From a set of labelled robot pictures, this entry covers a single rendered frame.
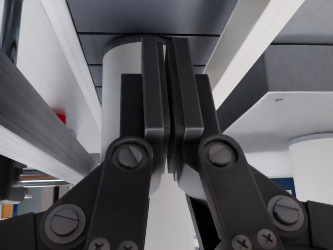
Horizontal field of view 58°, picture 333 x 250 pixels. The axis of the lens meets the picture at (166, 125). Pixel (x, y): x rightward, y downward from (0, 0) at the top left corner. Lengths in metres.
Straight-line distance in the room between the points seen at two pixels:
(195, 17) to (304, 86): 0.16
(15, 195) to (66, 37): 0.10
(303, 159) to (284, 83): 0.22
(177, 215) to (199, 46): 0.10
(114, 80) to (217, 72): 0.06
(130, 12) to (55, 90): 0.25
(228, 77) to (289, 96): 0.16
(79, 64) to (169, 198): 0.12
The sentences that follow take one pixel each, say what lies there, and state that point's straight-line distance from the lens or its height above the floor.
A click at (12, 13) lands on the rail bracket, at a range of 0.24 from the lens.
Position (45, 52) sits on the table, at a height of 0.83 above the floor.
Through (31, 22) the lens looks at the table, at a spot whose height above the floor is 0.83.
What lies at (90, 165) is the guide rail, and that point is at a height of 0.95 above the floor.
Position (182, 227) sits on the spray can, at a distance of 0.16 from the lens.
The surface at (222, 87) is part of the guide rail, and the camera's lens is 0.17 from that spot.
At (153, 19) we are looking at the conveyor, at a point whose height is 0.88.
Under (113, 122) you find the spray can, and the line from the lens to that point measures 0.16.
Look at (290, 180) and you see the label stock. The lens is 0.71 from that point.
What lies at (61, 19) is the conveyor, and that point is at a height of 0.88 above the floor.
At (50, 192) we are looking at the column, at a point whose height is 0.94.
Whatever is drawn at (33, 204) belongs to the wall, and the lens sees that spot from 8.30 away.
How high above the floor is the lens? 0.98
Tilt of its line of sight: 16 degrees down
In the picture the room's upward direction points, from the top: 177 degrees clockwise
